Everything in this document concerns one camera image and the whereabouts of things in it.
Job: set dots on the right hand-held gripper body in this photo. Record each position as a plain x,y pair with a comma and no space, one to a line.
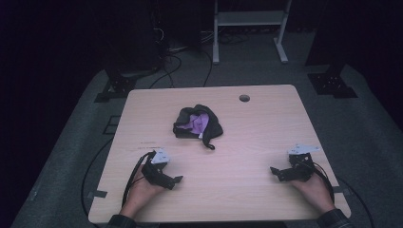
301,167

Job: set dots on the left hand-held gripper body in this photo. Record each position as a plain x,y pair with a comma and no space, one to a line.
155,174

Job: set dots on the black garment with purple lining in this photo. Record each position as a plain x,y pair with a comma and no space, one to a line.
214,126

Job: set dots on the person's left hand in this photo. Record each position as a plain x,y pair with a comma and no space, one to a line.
139,193

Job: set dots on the person's right hand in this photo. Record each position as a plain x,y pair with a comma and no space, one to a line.
318,194

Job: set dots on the grey tape strip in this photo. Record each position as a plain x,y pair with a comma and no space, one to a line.
97,193
342,190

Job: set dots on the white metal stand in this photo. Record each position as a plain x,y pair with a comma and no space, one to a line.
250,18

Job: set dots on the dark stand with base plate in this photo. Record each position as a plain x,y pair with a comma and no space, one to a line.
122,85
332,84

